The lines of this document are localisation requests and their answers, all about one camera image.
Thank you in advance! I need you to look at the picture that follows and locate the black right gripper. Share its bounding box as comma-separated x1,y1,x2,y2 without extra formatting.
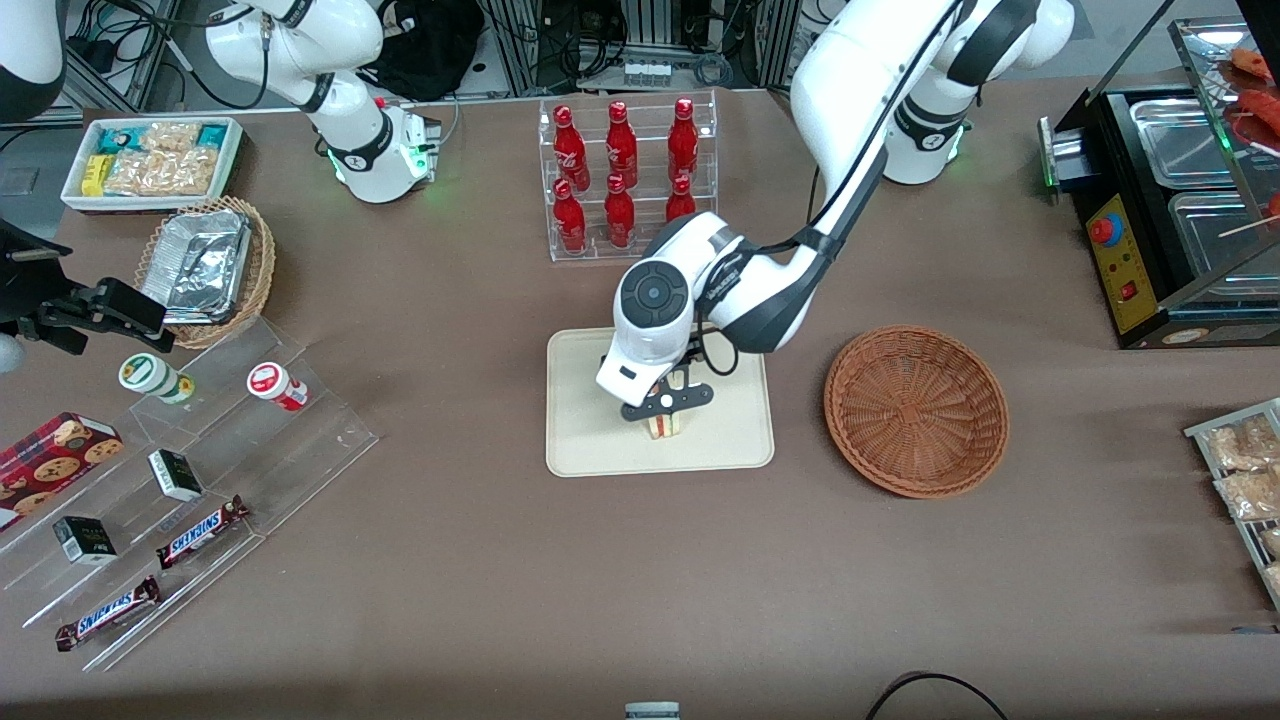
0,218,175,358

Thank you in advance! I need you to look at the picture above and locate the beige plastic tray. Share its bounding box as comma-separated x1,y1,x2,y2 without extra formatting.
545,320,776,479

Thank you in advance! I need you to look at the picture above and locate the light wicker basket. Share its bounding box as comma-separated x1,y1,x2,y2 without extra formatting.
135,196,277,351

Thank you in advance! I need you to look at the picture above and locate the brown round wicker basket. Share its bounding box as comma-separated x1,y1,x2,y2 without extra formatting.
823,325,1010,499

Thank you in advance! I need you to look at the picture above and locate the tray of packaged snacks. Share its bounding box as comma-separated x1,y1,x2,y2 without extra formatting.
1183,398,1280,611

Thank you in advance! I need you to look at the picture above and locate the green lid white cup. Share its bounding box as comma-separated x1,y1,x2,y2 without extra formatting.
118,353,196,406

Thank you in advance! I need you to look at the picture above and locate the aluminium foil container stack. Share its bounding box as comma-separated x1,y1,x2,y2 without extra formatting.
140,208,253,326

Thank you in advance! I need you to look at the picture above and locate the white rectangular snack bin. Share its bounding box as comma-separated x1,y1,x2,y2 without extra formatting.
60,116,246,214

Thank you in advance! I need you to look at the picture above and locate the red cookie box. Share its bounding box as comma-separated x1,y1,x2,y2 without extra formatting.
0,411,125,531

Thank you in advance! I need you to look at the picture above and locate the clear cracker bag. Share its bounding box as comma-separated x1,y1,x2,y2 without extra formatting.
105,148,218,197
140,122,201,157

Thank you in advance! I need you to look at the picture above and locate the small black box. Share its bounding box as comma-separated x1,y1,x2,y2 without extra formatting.
147,449,204,503
52,515,118,567

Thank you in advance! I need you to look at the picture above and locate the red lid white cup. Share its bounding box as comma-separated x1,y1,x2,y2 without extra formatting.
247,362,310,413

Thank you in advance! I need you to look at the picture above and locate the clear acrylic bottle rack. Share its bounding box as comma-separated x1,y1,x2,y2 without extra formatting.
538,90,719,263

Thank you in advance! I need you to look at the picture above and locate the snickers bar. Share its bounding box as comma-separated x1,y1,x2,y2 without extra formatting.
54,575,162,653
155,495,251,571

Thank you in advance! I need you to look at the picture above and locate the clear acrylic stepped display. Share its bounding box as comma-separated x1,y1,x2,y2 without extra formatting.
0,315,381,673

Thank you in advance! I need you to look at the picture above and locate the black bag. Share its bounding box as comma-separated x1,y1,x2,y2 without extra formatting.
362,0,487,103

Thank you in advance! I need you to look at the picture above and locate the black food warmer machine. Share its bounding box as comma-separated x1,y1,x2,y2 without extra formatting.
1036,85,1280,351

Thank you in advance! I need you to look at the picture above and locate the steel warmer pan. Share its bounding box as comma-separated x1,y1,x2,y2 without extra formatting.
1168,190,1280,283
1128,97,1243,191

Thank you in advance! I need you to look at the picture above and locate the glass warmer lid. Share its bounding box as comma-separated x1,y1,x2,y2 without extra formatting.
1168,15,1280,311

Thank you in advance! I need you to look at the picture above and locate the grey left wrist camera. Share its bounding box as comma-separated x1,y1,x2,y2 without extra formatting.
619,383,716,423

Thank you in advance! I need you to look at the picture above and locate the black cable loop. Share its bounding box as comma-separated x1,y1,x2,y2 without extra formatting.
865,671,1011,720

